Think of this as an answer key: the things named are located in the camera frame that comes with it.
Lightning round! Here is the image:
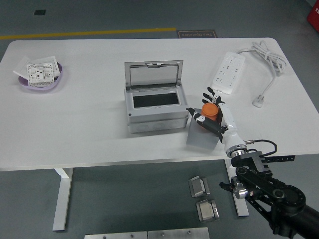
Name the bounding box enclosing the grey metal base plate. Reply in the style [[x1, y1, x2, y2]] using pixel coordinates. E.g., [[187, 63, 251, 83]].
[[84, 231, 148, 239]]

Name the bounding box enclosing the white power cord with plug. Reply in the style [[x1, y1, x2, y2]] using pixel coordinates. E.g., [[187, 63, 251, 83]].
[[235, 40, 287, 108]]

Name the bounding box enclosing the grey junction box clear lid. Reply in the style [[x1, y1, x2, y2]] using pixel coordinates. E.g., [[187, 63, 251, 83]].
[[124, 59, 189, 135]]

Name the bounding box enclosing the red box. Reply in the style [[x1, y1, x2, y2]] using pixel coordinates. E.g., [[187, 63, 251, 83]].
[[306, 4, 319, 25]]

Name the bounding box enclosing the grey metal block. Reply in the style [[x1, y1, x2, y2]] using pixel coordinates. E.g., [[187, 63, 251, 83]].
[[188, 175, 211, 199], [196, 199, 220, 223]]

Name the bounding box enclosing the orange cylinder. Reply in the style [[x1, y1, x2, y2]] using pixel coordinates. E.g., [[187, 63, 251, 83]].
[[201, 103, 220, 121]]

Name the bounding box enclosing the grey cube with round hole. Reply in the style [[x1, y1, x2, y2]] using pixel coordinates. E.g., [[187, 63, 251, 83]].
[[185, 107, 216, 151]]

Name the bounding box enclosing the white table leg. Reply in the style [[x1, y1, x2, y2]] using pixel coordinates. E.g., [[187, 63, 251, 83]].
[[52, 168, 74, 232], [224, 159, 250, 217]]

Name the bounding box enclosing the purple bowl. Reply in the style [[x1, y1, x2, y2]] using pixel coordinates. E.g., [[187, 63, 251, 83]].
[[17, 62, 64, 94]]

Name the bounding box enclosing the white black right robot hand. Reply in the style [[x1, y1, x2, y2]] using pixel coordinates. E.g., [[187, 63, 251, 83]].
[[185, 86, 248, 157]]

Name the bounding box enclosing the white power strip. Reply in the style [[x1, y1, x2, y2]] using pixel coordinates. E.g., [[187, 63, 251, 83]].
[[211, 51, 246, 95]]

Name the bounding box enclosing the white socket cover plate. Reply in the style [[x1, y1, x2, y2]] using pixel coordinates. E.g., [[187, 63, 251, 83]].
[[12, 56, 32, 80], [29, 56, 62, 78]]

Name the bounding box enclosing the white socket module printed back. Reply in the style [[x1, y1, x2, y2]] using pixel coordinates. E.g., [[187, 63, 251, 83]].
[[26, 62, 56, 88]]

